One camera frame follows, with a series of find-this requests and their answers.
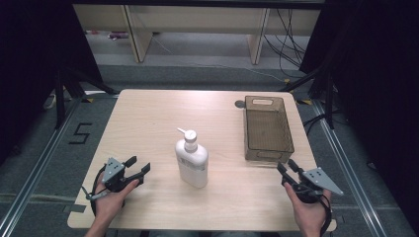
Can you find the light wooden shelf unit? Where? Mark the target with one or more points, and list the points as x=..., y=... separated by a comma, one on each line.
x=197, y=28

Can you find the black metal stand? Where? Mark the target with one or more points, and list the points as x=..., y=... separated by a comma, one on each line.
x=70, y=89
x=321, y=92

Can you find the round grey table grommet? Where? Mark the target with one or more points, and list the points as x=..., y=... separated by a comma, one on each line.
x=240, y=104

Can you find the brown translucent plastic basket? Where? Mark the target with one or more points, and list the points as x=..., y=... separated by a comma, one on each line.
x=267, y=129

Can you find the person's right hand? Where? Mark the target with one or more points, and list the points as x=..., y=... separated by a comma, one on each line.
x=309, y=214

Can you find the white pump lotion bottle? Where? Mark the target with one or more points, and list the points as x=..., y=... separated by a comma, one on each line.
x=192, y=162

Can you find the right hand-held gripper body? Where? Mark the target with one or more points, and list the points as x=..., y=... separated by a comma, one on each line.
x=313, y=184

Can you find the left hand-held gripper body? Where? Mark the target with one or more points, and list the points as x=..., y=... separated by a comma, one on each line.
x=113, y=174

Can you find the person's left hand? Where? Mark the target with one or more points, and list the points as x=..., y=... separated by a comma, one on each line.
x=110, y=202

